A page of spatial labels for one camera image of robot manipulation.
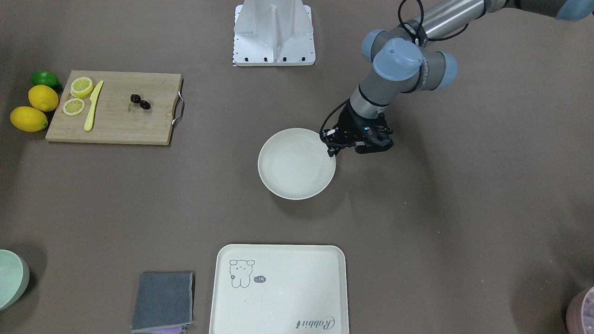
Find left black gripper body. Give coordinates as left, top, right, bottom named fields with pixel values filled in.
left=320, top=103, right=394, bottom=154

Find cream round plate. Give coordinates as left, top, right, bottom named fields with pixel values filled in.
left=258, top=128, right=336, bottom=200

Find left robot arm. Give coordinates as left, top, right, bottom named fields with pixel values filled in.
left=319, top=0, right=594, bottom=158

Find cream rectangular tray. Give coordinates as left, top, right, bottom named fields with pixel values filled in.
left=209, top=244, right=349, bottom=334

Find wooden cutting board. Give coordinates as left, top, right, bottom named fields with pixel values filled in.
left=46, top=70, right=184, bottom=146

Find dark red cherries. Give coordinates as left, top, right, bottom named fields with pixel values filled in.
left=128, top=94, right=151, bottom=112

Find grey folded cloth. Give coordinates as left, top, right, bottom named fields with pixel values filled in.
left=131, top=271, right=194, bottom=334

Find yellow plastic knife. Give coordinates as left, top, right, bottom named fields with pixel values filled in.
left=84, top=80, right=104, bottom=131

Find lemon slice upper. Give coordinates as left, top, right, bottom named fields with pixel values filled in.
left=70, top=77, right=95, bottom=99

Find lemon slice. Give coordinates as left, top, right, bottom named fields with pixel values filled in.
left=70, top=77, right=95, bottom=99
left=62, top=98, right=86, bottom=116

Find lemon slice lower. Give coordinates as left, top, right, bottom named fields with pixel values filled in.
left=62, top=98, right=86, bottom=116

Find pink bowl with ice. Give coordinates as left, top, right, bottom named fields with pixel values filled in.
left=566, top=287, right=594, bottom=334

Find yellow lemon far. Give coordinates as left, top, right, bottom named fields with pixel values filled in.
left=28, top=85, right=59, bottom=112

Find yellow lemon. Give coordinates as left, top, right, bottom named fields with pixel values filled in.
left=28, top=85, right=59, bottom=112
left=9, top=106, right=49, bottom=132

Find green lime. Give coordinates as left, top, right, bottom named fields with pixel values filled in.
left=31, top=71, right=61, bottom=89

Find yellow lemon near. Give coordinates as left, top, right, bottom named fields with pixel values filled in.
left=9, top=106, right=49, bottom=132

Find mint green bowl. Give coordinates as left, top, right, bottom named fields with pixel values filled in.
left=0, top=250, right=30, bottom=310

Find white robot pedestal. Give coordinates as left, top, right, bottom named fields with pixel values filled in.
left=232, top=0, right=316, bottom=66

